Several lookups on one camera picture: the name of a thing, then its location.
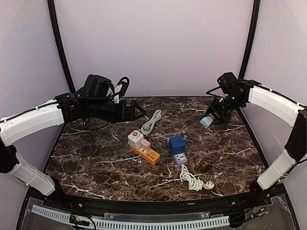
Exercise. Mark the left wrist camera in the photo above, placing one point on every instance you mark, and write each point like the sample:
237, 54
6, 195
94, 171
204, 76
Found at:
121, 88

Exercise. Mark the blue cube socket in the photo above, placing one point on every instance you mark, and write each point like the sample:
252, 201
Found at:
176, 145

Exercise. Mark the black front rail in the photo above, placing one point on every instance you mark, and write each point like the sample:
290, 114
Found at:
225, 204

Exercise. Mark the left black frame post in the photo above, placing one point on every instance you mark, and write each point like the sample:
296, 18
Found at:
59, 44

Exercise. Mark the light blue wall charger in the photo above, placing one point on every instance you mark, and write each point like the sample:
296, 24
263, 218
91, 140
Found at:
206, 121

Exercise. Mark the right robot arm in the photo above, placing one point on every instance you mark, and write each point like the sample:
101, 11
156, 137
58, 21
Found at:
281, 116

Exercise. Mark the purple power strip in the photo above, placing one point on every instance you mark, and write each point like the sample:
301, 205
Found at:
180, 159

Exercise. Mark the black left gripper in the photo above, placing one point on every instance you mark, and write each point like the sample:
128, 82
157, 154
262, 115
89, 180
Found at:
124, 116

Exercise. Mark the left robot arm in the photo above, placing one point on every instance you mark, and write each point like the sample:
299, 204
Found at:
98, 98

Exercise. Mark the black frame post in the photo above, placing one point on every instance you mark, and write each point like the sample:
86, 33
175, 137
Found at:
59, 44
250, 38

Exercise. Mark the small circuit board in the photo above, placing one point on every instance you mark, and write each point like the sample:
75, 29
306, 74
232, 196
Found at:
78, 221

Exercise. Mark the white cube socket adapter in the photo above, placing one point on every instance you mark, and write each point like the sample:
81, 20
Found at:
135, 138

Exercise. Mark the white slotted cable duct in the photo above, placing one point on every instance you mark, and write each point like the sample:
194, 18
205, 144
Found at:
111, 221

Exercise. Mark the right black frame post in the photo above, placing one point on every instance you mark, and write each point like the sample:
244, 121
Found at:
250, 38

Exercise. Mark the orange power strip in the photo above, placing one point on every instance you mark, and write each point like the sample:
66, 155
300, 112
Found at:
151, 156

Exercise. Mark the pink wall charger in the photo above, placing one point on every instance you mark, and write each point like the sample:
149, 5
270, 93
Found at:
145, 145

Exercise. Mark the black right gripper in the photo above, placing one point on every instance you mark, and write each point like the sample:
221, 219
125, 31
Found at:
212, 110

